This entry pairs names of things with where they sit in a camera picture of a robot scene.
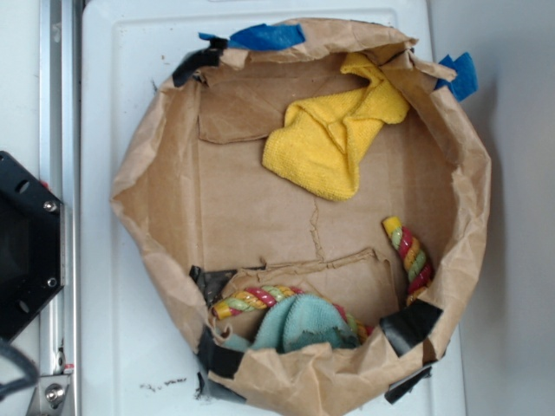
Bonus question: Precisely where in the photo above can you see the yellow microfiber cloth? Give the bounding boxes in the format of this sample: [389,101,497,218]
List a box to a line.
[262,53,410,201]

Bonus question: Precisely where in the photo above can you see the teal microfiber cloth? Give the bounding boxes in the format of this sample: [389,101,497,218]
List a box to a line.
[224,295,361,354]

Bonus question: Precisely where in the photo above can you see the brown paper bag bin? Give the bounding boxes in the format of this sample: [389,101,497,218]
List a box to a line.
[111,18,491,415]

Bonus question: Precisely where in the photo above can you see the blue tape top piece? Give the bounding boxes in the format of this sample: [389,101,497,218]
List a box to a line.
[199,24,305,51]

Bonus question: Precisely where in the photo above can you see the blue tape piece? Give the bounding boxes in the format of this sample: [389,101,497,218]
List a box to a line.
[434,52,479,102]
[199,24,305,51]

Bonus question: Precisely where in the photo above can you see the white plastic tray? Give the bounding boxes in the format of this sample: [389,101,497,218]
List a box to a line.
[80,0,468,416]

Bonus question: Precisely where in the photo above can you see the blue tape right piece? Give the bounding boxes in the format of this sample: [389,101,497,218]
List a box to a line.
[434,52,479,102]

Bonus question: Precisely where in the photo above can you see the multicolour twisted rope toy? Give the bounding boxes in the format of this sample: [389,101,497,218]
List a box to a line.
[211,217,434,320]

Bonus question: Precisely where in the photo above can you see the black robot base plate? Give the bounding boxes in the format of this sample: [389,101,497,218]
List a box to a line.
[0,151,63,341]

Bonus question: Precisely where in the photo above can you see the aluminium extrusion rail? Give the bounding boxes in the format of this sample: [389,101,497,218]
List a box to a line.
[39,1,85,415]

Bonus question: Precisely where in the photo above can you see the metal corner bracket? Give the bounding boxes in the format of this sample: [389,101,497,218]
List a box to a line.
[26,374,74,416]

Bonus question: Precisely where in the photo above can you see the grey braided cable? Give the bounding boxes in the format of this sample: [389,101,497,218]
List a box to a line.
[0,337,41,399]

